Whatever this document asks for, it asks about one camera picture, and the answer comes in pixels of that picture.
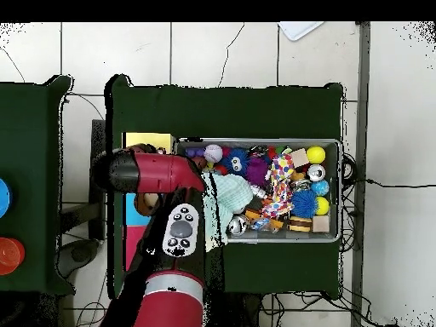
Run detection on black cable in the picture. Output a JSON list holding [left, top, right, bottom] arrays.
[[365, 178, 436, 189]]

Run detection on blue fuzzy toy with eyes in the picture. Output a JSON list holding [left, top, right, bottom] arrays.
[[221, 148, 250, 178]]

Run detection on blue spiky pom ball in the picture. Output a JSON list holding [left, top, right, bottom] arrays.
[[290, 189, 318, 219]]

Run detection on white tray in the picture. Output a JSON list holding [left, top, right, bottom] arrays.
[[278, 21, 324, 42]]

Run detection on yellow ball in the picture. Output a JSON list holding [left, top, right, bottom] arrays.
[[306, 145, 327, 165], [315, 196, 330, 216]]

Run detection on grey floor rail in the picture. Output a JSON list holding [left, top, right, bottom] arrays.
[[350, 21, 371, 327]]

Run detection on wire mesh bin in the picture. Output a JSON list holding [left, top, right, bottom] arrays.
[[175, 137, 341, 244]]

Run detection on silver drink can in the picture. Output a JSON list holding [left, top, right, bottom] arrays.
[[307, 163, 326, 182]]

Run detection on colourful dotted cloth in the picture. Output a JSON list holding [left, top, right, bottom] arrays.
[[261, 153, 295, 220]]

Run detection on purple spiky toy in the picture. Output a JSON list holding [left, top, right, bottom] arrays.
[[244, 156, 271, 188]]

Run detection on blue disc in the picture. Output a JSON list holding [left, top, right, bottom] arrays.
[[0, 178, 14, 219]]

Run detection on wooden box with three holes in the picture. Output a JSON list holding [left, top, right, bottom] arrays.
[[121, 131, 176, 273]]

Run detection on wooden block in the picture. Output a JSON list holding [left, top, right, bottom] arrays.
[[290, 148, 310, 169]]

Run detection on dark green tablecloth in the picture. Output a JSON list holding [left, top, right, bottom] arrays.
[[105, 73, 345, 301], [0, 75, 76, 295]]

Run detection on red disc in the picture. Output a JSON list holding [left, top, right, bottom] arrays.
[[0, 237, 26, 276]]

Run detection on white toy baseball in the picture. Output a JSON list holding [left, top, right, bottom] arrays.
[[203, 144, 224, 164]]

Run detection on mint waffle cloth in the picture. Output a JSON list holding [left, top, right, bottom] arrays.
[[202, 171, 255, 251]]

